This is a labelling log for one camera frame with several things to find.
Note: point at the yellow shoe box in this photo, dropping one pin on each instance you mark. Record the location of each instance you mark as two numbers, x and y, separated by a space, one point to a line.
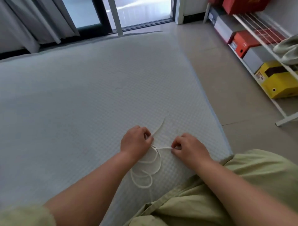
278 80

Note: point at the person's right fingers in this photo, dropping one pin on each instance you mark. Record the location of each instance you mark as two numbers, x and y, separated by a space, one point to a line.
178 146

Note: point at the pale green cloth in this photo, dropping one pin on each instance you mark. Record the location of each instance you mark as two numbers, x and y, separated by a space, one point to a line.
287 50

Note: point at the light green garment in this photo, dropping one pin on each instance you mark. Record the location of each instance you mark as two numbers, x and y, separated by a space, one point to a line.
209 198

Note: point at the white quilted mattress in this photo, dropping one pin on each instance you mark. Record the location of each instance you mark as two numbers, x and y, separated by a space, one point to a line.
97 109

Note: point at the grey curtain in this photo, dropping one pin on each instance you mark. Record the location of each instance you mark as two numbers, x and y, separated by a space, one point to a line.
35 21

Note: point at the white metal shoe rack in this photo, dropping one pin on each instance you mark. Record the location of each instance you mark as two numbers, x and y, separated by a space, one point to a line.
267 58

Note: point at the red shoe box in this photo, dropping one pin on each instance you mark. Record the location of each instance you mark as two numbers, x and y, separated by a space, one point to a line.
244 5

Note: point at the person's left fingers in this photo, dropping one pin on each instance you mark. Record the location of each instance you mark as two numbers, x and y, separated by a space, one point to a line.
147 137

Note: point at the orange shoe box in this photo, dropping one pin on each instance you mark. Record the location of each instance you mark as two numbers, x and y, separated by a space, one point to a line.
250 42

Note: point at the person's left hand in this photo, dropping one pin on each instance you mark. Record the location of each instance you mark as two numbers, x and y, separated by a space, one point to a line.
132 142

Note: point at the person's left forearm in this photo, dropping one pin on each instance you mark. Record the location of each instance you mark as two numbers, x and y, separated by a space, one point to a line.
90 193

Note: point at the black framed glass door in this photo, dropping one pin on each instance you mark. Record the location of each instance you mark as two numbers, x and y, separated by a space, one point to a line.
116 14

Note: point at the large grey shoe box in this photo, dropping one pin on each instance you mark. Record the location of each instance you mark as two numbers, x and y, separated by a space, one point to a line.
227 25

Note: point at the person's right hand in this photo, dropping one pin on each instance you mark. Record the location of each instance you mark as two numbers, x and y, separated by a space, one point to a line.
192 149

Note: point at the person's right forearm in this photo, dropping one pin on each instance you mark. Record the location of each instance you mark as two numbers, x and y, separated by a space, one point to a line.
244 195

